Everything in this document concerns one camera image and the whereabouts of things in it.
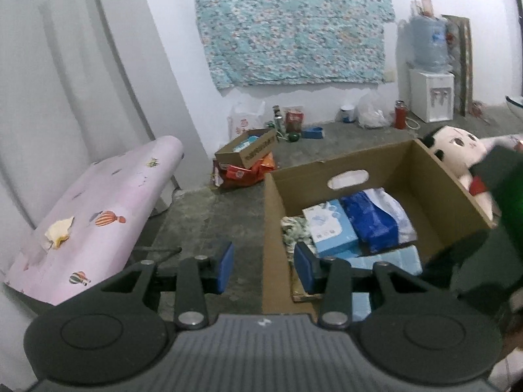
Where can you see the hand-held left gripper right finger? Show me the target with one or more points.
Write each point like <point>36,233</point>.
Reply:
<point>304,267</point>

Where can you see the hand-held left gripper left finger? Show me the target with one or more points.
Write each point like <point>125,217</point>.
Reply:
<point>224,267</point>

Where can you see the large brown cardboard box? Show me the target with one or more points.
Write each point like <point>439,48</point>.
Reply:
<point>282,253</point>

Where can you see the green white scrunchie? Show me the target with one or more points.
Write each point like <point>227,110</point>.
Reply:
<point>296,230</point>

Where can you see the light blue paper box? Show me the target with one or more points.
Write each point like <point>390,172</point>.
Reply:
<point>331,228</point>

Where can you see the blue white plastic pack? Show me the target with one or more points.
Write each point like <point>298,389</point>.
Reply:
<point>372,220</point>

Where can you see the light blue towel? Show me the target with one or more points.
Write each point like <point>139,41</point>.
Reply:
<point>392,259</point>

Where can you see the beige doll plush red bib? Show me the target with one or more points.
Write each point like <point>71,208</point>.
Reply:
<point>453,147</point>

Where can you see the orange snack bags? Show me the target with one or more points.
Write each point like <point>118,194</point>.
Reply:
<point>241,175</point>

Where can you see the small cardboard box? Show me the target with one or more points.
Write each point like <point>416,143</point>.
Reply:
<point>253,151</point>

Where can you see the green ball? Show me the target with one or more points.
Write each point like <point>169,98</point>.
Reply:
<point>294,137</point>

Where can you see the pink balloon print folded mat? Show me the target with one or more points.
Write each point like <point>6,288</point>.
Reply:
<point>102,212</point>

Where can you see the red box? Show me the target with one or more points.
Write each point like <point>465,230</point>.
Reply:
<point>293,120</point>

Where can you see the white plastic bag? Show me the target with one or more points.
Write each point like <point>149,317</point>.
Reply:
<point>245,120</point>

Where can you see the white cup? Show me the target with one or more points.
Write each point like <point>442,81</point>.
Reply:
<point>347,114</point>

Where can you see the yellow cloth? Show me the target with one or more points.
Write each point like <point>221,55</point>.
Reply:
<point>59,232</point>

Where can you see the crumpled clear plastic bag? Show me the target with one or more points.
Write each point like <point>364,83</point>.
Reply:
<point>374,112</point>

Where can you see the white basin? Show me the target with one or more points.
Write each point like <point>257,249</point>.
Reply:
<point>515,102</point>

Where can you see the red thermos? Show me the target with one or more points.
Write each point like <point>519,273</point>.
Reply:
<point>400,116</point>

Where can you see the white water dispenser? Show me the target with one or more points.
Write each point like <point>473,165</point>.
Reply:
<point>429,98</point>

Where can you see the rolled printed mats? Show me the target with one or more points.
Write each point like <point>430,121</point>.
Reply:
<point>461,61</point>

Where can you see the white curtain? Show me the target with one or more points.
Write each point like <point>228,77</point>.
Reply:
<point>81,90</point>

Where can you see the pinkish bottle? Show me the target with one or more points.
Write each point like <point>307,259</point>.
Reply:
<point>427,7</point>

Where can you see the teal floral wall cloth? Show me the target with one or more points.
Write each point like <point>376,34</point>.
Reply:
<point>294,24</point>

